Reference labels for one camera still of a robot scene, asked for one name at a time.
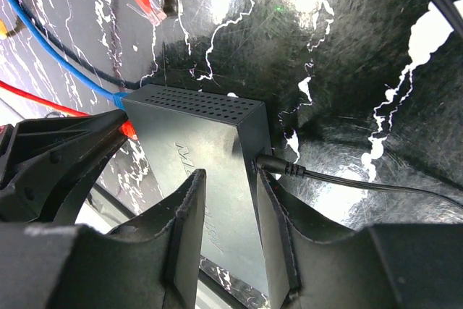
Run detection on black power adapter with cord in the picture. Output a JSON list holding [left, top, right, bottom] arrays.
[[255, 0, 462, 209]]

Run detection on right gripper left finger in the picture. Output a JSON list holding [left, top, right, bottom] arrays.
[[1, 169, 206, 308]]

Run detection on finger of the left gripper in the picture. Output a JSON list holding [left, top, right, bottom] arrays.
[[1, 110, 127, 222]]

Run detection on blue ethernet cable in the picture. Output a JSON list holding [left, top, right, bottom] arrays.
[[0, 0, 129, 111]]

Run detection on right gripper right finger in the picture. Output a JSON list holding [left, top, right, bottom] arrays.
[[257, 172, 462, 308]]

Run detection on black network switch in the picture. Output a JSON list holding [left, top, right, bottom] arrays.
[[122, 85, 271, 294]]

